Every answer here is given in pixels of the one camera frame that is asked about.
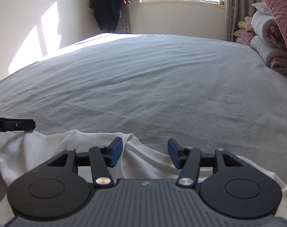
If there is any grey bed sheet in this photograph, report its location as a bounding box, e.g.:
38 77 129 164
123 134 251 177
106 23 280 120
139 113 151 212
0 34 287 183

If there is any white Winnie the Pooh shirt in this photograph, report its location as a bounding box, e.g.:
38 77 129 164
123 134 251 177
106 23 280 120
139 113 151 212
0 122 287 225

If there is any dark hanging jacket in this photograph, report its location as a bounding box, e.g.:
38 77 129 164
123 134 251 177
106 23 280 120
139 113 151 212
89 0 131 32

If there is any folded grey pink quilt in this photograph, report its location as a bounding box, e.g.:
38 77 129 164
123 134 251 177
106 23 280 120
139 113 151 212
250 3 287 75

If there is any green patterned small item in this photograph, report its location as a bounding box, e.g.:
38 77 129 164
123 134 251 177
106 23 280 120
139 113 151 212
237 21 246 30

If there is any grey patterned curtain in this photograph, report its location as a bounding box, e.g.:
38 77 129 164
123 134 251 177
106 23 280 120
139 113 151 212
224 0 261 42

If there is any pink folded blanket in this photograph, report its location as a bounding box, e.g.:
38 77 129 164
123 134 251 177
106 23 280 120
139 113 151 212
233 16 256 46

